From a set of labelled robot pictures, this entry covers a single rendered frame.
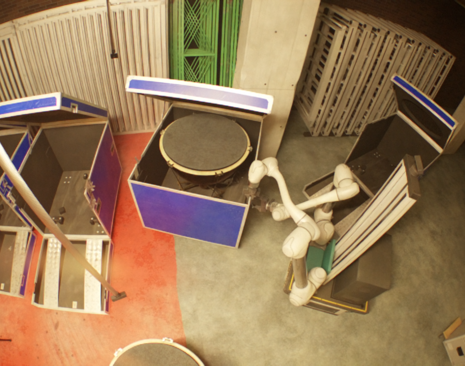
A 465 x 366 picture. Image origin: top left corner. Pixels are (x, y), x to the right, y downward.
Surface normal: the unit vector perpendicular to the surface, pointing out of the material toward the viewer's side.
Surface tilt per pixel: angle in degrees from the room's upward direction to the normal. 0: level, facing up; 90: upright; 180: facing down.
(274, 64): 90
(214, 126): 0
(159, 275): 0
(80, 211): 0
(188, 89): 52
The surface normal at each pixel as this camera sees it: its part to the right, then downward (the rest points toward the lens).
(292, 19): 0.19, 0.77
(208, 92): -0.07, 0.21
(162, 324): 0.10, -0.63
